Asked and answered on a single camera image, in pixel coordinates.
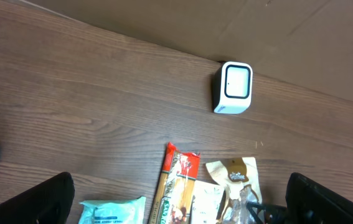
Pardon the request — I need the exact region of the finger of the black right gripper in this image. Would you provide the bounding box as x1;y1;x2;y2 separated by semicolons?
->
246;202;288;224

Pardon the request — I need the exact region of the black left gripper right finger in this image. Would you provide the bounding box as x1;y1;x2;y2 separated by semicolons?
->
286;172;353;224

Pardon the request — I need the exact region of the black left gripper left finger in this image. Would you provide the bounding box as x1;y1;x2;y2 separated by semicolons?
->
0;172;75;224

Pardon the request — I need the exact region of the brown white snack bag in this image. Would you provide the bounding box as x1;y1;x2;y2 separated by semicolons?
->
205;157;262;223

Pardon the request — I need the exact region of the white Pantene tube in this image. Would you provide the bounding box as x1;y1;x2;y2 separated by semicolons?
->
191;180;224;224

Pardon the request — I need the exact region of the teal wipes packet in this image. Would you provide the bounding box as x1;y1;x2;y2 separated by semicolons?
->
78;196;146;224

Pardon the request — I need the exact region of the red San Remo spaghetti pack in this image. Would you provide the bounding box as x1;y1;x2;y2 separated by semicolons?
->
148;142;200;224

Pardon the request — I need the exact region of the white barcode scanner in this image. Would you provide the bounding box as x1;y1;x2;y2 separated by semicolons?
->
212;62;253;114

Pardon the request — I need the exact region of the brown cardboard backdrop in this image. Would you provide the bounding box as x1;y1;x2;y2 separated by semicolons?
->
34;0;353;101

